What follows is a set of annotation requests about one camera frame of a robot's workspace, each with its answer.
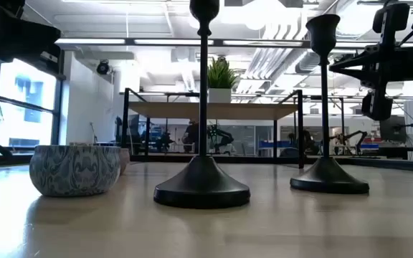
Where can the green plant in white pot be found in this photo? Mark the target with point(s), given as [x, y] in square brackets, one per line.
[220, 95]

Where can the black ceiling spotlight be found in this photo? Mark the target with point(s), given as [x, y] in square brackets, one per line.
[103, 68]

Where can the blue patterned candle tin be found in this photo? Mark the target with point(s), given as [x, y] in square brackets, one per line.
[74, 172]

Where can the black aluminium table frame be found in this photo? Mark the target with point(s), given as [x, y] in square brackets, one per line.
[228, 158]

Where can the overhead light bar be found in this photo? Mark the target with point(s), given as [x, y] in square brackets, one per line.
[129, 41]

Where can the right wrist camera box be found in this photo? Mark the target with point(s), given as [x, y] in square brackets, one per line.
[391, 18]

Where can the black metal candlestick holder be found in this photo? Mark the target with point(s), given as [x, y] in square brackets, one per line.
[328, 179]

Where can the wooden riser shelf black legs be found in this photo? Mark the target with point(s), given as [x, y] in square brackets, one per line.
[210, 111]

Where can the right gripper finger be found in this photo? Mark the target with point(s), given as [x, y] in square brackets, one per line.
[364, 66]

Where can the black suction cup mount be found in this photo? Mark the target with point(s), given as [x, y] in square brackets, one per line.
[201, 186]

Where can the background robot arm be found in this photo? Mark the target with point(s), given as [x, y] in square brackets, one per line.
[350, 136]
[221, 138]

